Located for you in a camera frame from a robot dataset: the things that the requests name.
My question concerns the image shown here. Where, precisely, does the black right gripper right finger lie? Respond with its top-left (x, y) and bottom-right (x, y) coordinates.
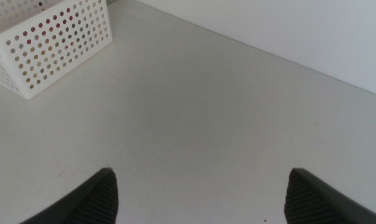
top-left (283, 167), bottom-right (376, 224)

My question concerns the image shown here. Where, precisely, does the white perforated plastic basket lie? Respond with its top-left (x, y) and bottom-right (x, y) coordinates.
top-left (0, 0), bottom-right (113, 100)

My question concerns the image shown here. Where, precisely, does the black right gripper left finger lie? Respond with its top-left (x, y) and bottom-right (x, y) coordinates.
top-left (19, 167), bottom-right (119, 224)

